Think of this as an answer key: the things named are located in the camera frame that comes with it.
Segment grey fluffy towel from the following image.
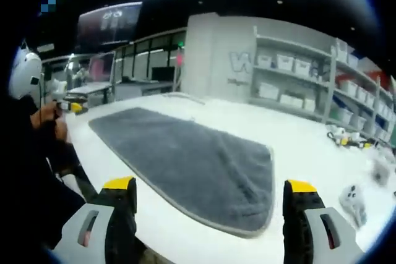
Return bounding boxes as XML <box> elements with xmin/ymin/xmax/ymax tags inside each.
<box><xmin>88</xmin><ymin>106</ymin><xmax>276</xmax><ymax>239</ymax></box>

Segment person's left hand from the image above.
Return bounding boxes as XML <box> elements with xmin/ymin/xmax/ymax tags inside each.
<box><xmin>32</xmin><ymin>102</ymin><xmax>68</xmax><ymax>141</ymax></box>

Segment white stand table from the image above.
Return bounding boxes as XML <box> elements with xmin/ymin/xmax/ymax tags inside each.
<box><xmin>66</xmin><ymin>82</ymin><xmax>113</xmax><ymax>106</ymax></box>

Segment white chest-worn device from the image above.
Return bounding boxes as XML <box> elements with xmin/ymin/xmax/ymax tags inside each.
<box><xmin>8</xmin><ymin>40</ymin><xmax>44</xmax><ymax>100</ymax></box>

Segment transparent tilted panel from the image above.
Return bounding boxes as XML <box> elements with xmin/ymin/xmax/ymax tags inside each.
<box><xmin>88</xmin><ymin>52</ymin><xmax>117</xmax><ymax>84</ymax></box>

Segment white handheld controller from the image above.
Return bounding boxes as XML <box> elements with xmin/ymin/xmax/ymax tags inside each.
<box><xmin>338</xmin><ymin>185</ymin><xmax>369</xmax><ymax>228</ymax></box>

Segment grey counter desk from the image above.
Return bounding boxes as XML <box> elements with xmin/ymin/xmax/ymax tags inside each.
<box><xmin>116</xmin><ymin>80</ymin><xmax>174</xmax><ymax>100</ymax></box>

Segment person's dark clothing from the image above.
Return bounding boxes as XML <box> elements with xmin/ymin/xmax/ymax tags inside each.
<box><xmin>0</xmin><ymin>95</ymin><xmax>103</xmax><ymax>246</ymax></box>

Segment large hanging dark screen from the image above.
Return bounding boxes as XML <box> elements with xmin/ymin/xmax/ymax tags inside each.
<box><xmin>75</xmin><ymin>1</ymin><xmax>144</xmax><ymax>47</ymax></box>

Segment black monitor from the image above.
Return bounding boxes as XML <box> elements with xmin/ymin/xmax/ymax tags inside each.
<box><xmin>151</xmin><ymin>66</ymin><xmax>176</xmax><ymax>82</ymax></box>

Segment spare hand-held gripper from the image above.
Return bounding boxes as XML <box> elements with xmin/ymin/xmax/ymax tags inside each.
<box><xmin>327</xmin><ymin>126</ymin><xmax>374</xmax><ymax>149</ymax></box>

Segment grey shelving rack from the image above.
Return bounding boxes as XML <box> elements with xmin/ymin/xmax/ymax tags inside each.
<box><xmin>249</xmin><ymin>25</ymin><xmax>396</xmax><ymax>147</ymax></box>

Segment row of white storage boxes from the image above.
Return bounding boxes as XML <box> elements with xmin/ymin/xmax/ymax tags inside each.
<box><xmin>258</xmin><ymin>41</ymin><xmax>395</xmax><ymax>141</ymax></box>

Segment black device cable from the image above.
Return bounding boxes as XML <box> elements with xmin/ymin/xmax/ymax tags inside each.
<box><xmin>38</xmin><ymin>72</ymin><xmax>46</xmax><ymax>113</ymax></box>

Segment grey cable on table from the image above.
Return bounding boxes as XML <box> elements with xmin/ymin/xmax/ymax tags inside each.
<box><xmin>163</xmin><ymin>92</ymin><xmax>207</xmax><ymax>106</ymax></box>

